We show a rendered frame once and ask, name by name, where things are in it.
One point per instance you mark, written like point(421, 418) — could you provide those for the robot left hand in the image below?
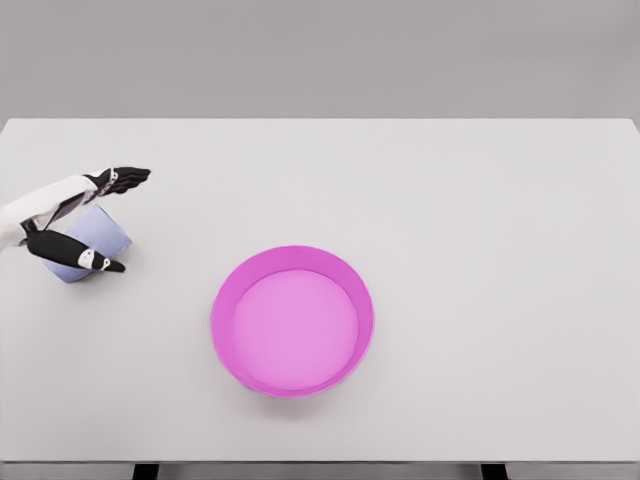
point(50, 200)

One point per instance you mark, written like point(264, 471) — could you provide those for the pale blue cup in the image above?
point(100, 235)

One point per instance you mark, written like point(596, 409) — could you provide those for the pink round plate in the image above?
point(292, 327)

